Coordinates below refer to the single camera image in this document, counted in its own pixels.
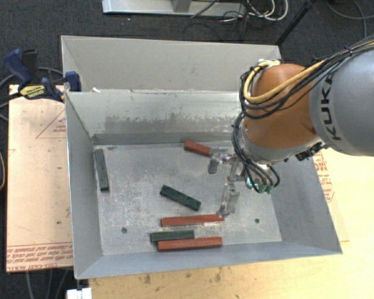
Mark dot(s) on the grey metal bin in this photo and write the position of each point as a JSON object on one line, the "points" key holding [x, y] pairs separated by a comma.
{"points": [[149, 179]]}

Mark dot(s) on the dark green flat block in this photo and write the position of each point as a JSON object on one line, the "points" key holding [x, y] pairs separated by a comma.
{"points": [[101, 170], [171, 235], [180, 197]]}

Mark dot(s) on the red-brown flat block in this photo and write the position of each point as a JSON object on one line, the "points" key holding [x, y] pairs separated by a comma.
{"points": [[190, 243], [197, 148], [190, 220]]}

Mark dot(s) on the brown cardboard board red print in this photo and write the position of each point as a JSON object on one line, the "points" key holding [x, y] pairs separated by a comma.
{"points": [[37, 182]]}

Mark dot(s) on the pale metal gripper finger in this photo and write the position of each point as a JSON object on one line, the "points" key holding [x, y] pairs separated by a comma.
{"points": [[231, 201], [213, 165]]}

